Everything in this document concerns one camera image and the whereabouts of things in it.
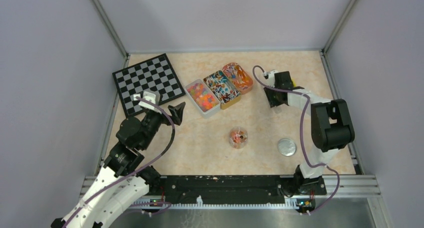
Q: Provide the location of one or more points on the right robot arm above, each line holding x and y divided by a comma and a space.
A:
330, 124

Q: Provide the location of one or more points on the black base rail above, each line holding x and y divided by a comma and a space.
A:
253, 191

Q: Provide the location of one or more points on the pink lollipop tin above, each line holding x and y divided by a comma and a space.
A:
239, 77

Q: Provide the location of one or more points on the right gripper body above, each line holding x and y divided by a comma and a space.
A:
272, 96

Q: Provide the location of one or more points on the gold lollipop tin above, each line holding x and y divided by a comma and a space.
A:
223, 88

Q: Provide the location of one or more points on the translucent plastic scoop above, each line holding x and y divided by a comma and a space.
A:
277, 109

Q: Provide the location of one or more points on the clear plastic jar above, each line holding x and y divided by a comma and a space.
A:
238, 137

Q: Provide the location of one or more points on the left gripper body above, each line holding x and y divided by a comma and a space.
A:
157, 119

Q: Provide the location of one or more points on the black white checkerboard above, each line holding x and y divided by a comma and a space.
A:
155, 74

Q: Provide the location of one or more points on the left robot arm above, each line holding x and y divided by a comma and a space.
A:
121, 181

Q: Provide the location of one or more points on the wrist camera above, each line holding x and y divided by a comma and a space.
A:
146, 100
270, 78

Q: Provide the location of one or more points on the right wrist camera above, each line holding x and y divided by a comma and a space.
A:
270, 78

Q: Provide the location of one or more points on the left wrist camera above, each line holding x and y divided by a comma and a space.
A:
146, 100

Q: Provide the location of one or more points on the white candy tin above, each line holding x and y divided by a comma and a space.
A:
203, 98

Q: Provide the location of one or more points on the silver jar lid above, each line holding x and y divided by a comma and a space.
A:
286, 147

